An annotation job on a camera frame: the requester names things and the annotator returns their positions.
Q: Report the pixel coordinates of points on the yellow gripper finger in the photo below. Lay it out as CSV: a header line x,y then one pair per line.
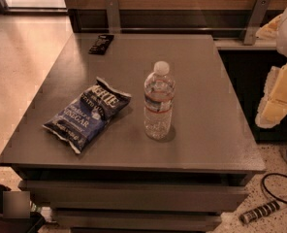
x,y
273,105

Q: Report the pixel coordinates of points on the clear plastic water bottle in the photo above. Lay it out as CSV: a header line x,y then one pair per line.
x,y
159,93

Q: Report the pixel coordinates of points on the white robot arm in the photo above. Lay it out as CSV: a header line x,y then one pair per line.
x,y
276,29

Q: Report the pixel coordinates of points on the black rxbar chocolate bar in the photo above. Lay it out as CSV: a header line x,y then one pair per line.
x,y
101,45

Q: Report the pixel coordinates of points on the blue chip bag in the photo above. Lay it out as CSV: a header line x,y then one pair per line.
x,y
88,115

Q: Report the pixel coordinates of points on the black white power strip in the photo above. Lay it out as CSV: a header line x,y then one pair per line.
x,y
261,211

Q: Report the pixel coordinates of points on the grey drawer cabinet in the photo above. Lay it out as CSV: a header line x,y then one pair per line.
x,y
123,180

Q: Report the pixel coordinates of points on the dark object bottom left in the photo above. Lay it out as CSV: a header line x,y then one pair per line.
x,y
15,212

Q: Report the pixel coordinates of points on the right metal bracket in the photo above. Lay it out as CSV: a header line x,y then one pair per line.
x,y
257,15

